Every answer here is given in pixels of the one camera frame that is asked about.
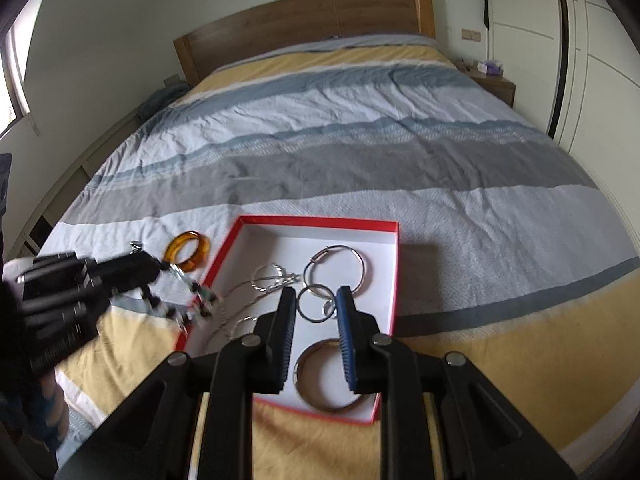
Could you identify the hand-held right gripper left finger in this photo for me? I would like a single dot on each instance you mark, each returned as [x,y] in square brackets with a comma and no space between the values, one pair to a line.
[280,340]

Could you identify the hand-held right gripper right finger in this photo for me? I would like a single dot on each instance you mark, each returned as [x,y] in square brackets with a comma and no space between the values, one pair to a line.
[345,340]

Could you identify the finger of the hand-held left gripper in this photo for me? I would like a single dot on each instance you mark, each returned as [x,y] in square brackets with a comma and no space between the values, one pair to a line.
[130,270]
[152,302]

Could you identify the twisted silver bangle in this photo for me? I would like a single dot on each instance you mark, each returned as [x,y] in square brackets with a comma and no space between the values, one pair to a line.
[300,305]

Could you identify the dark brown bangle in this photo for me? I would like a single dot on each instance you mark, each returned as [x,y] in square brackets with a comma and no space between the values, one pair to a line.
[300,385]

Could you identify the silver hoop earring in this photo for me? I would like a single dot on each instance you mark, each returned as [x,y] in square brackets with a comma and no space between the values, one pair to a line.
[255,280]

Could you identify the large thin silver hoop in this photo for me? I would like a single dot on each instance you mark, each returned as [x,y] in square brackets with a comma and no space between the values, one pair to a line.
[370,270]

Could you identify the red jewelry box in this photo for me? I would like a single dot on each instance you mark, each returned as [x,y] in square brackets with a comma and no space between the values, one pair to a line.
[280,240]

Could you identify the person's left hand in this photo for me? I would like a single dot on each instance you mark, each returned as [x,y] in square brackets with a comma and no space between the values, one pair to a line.
[50,410]

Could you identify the amber bangle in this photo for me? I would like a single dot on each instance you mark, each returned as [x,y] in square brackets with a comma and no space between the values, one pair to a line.
[190,263]

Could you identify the dark cloth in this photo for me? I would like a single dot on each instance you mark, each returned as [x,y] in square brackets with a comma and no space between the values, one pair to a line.
[160,100]

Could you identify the striped bed blanket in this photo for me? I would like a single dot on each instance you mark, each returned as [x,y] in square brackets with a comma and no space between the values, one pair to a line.
[400,160]

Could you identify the window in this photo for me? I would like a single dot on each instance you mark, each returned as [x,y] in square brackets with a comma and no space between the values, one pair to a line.
[12,85]

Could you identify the wooden nightstand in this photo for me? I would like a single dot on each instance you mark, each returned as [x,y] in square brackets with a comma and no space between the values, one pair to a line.
[495,90]

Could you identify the wooden headboard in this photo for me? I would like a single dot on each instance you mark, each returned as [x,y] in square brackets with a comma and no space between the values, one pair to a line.
[300,20]

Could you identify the small purple box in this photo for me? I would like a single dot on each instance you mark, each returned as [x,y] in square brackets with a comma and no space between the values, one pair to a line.
[490,66]

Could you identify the white wardrobe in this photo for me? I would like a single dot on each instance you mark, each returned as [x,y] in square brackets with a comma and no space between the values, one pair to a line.
[600,85]

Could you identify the wall outlet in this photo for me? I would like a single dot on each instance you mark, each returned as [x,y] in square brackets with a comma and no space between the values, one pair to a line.
[172,80]

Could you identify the beige wall switch plate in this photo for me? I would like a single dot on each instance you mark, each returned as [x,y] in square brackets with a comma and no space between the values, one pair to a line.
[470,35]

